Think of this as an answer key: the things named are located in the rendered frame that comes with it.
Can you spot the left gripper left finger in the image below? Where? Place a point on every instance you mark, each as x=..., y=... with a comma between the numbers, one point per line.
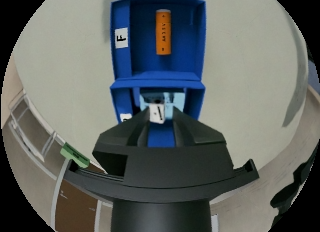
x=127, y=132

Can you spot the blue rack of bins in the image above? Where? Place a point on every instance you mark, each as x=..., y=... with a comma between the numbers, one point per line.
x=133, y=25

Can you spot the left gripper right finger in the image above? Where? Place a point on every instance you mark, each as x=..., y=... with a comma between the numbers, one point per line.
x=195, y=132

